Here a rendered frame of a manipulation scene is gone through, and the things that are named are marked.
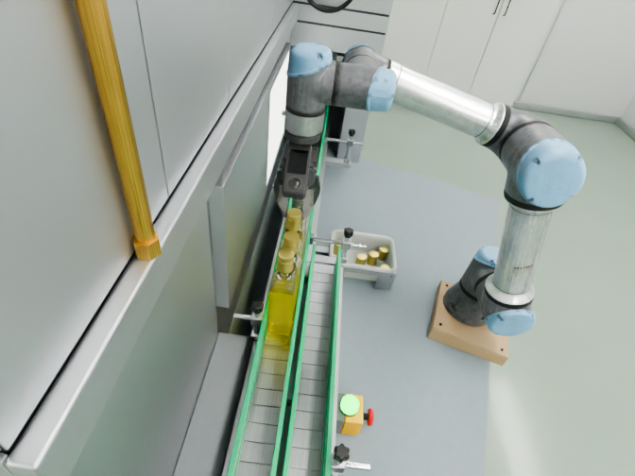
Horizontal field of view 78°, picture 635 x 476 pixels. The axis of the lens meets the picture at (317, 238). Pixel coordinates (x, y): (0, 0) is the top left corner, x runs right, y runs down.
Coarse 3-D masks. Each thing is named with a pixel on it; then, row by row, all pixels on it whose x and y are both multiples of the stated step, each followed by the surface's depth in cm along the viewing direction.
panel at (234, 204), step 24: (288, 48) 132; (264, 96) 100; (264, 120) 103; (240, 144) 80; (264, 144) 109; (240, 168) 81; (264, 168) 115; (216, 192) 70; (240, 192) 85; (264, 192) 122; (216, 216) 73; (240, 216) 89; (216, 240) 77; (240, 240) 93; (216, 264) 82; (240, 264) 98; (216, 288) 87
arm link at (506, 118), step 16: (352, 48) 80; (368, 48) 80; (384, 64) 78; (400, 64) 80; (400, 80) 79; (416, 80) 80; (432, 80) 81; (400, 96) 81; (416, 96) 81; (432, 96) 81; (448, 96) 81; (464, 96) 82; (432, 112) 83; (448, 112) 82; (464, 112) 82; (480, 112) 82; (496, 112) 83; (512, 112) 83; (464, 128) 85; (480, 128) 84; (496, 128) 83; (512, 128) 82; (496, 144) 86
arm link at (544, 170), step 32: (544, 128) 78; (512, 160) 78; (544, 160) 72; (576, 160) 71; (512, 192) 80; (544, 192) 74; (576, 192) 74; (512, 224) 85; (544, 224) 83; (512, 256) 89; (480, 288) 107; (512, 288) 94; (512, 320) 97
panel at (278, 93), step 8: (288, 56) 138; (280, 72) 122; (280, 80) 125; (272, 88) 111; (280, 88) 127; (272, 96) 114; (280, 96) 131; (272, 104) 116; (280, 104) 133; (272, 112) 118; (280, 112) 137; (272, 120) 121; (280, 120) 140; (272, 128) 123; (280, 128) 143; (272, 136) 126; (280, 136) 147; (272, 144) 129; (272, 152) 132; (272, 160) 134
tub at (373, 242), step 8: (336, 232) 139; (360, 232) 139; (352, 240) 140; (360, 240) 140; (368, 240) 140; (376, 240) 140; (384, 240) 140; (392, 240) 138; (352, 248) 143; (360, 248) 142; (368, 248) 142; (376, 248) 142; (392, 248) 135; (352, 256) 140; (392, 256) 132; (344, 264) 127; (352, 264) 127; (360, 264) 127; (368, 264) 138; (376, 264) 138; (392, 264) 130
